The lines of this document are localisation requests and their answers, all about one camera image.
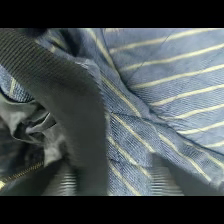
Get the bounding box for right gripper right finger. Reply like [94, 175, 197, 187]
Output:
[151, 155, 224, 197]

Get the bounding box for blue striped jacket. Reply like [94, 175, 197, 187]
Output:
[0, 28, 224, 197]

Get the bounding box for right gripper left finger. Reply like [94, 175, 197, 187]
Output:
[9, 164, 80, 197]

